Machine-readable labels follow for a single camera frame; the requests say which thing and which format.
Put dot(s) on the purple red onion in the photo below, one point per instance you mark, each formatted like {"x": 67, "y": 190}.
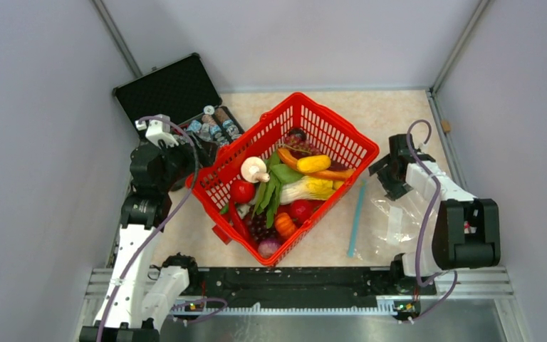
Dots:
{"x": 268, "y": 247}

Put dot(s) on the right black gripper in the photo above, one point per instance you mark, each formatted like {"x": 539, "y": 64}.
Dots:
{"x": 394, "y": 190}

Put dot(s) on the white brown mushroom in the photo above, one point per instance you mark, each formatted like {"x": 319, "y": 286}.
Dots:
{"x": 254, "y": 170}

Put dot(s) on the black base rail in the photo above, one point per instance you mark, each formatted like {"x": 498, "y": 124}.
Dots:
{"x": 299, "y": 287}

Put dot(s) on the red plastic shopping basket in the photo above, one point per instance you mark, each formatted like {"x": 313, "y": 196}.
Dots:
{"x": 329, "y": 131}

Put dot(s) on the dark purple grape bunch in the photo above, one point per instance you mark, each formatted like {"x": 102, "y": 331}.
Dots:
{"x": 258, "y": 229}

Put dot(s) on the clear zip top bag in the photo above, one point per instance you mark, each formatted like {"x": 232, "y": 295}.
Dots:
{"x": 383, "y": 228}

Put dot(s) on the red grape bunch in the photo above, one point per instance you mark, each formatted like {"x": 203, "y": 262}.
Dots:
{"x": 298, "y": 145}

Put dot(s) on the black poker chip case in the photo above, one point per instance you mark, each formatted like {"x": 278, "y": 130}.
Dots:
{"x": 183, "y": 93}

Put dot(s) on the green leafy vegetable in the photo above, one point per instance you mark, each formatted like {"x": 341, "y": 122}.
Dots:
{"x": 268, "y": 193}

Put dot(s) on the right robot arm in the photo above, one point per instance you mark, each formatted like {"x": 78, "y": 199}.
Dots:
{"x": 465, "y": 234}

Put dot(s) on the small orange pumpkin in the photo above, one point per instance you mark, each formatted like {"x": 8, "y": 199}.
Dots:
{"x": 284, "y": 225}

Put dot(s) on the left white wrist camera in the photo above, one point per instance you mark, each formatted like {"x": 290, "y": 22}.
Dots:
{"x": 158, "y": 133}

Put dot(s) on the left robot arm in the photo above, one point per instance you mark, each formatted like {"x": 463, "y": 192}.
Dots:
{"x": 132, "y": 310}

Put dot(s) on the red chili pepper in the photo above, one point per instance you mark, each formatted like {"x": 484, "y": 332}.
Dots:
{"x": 237, "y": 213}

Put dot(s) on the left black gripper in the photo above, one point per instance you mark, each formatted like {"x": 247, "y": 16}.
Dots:
{"x": 188, "y": 152}

